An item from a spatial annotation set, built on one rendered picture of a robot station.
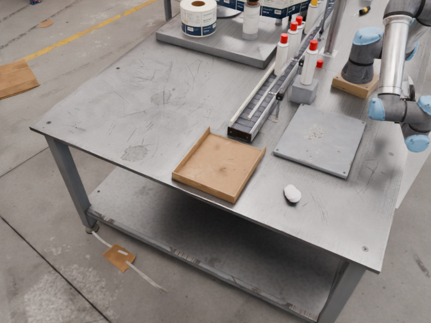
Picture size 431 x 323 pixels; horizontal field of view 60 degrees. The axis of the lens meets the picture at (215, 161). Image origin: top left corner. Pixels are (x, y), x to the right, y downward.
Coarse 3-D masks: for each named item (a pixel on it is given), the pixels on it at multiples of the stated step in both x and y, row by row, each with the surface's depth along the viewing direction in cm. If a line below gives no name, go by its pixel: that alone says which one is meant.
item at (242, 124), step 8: (320, 24) 221; (304, 48) 202; (272, 72) 186; (288, 72) 186; (272, 80) 181; (280, 80) 181; (264, 88) 176; (256, 96) 172; (272, 96) 172; (248, 104) 168; (256, 104) 168; (264, 104) 168; (248, 112) 164; (256, 112) 164; (240, 120) 160; (248, 120) 160; (256, 120) 160; (232, 128) 157; (240, 128) 157; (248, 128) 157
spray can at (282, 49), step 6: (282, 36) 170; (282, 42) 171; (282, 48) 172; (288, 48) 174; (276, 54) 177; (282, 54) 175; (276, 60) 178; (282, 60) 177; (276, 66) 180; (282, 66) 179; (276, 72) 182
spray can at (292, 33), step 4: (292, 24) 178; (296, 24) 178; (292, 28) 179; (296, 28) 180; (288, 32) 181; (292, 32) 180; (296, 32) 180; (288, 36) 182; (292, 36) 181; (296, 36) 182; (288, 40) 184; (292, 40) 183; (296, 40) 184; (292, 44) 184; (292, 48) 186; (288, 52) 187; (292, 52) 187; (288, 56) 189
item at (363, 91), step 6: (336, 78) 183; (342, 78) 183; (378, 78) 183; (336, 84) 184; (342, 84) 182; (348, 84) 180; (354, 84) 179; (366, 84) 179; (372, 84) 179; (348, 90) 182; (354, 90) 180; (360, 90) 178; (366, 90) 176; (372, 90) 182; (360, 96) 180; (366, 96) 178
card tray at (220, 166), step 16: (208, 128) 159; (208, 144) 157; (224, 144) 157; (240, 144) 157; (192, 160) 150; (208, 160) 150; (224, 160) 150; (240, 160) 150; (256, 160) 145; (176, 176) 141; (192, 176) 144; (208, 176) 144; (224, 176) 144; (240, 176) 144; (208, 192) 138; (224, 192) 134; (240, 192) 138
